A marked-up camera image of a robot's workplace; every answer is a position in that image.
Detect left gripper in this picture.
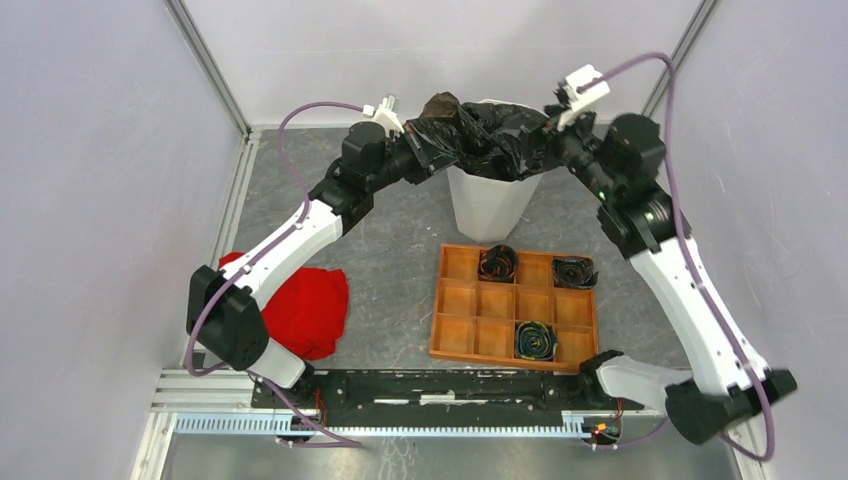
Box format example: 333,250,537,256
367,123,460,193

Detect black trash bag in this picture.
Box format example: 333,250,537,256
408,92,548,182

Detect white trash bin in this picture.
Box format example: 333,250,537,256
446,99,545,244

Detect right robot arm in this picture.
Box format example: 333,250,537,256
542,112,798,445

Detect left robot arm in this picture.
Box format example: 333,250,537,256
186,121,456,408

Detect rolled sock dark green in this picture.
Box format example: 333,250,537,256
552,256,599,290

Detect rolled sock orange stripes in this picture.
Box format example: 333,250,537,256
477,244,519,283

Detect wooden compartment tray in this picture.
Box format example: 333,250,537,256
429,244,600,374

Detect rolled sock yellow blue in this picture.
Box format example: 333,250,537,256
514,321,558,362

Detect red cloth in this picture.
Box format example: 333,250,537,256
217,251,350,362

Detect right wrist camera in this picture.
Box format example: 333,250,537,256
555,64,610,131

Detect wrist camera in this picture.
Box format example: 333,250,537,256
370,93,403,136
555,64,610,131

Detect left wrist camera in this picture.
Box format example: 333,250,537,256
370,93,403,136

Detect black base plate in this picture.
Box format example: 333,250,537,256
285,369,642,428

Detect white slotted cable duct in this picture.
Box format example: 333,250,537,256
174,413,590,440

